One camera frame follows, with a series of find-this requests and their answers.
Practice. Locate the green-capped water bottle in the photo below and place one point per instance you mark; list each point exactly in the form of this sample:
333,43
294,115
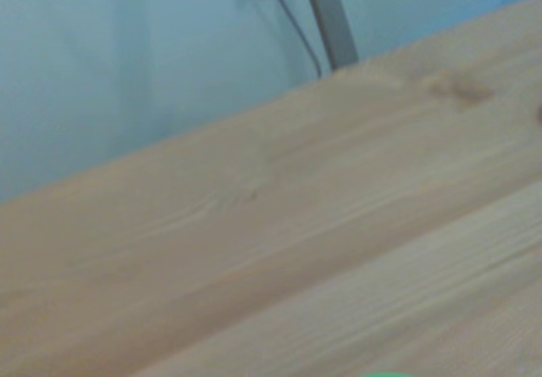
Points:
387,374

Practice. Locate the grey metal post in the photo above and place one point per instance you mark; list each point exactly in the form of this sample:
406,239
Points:
333,21

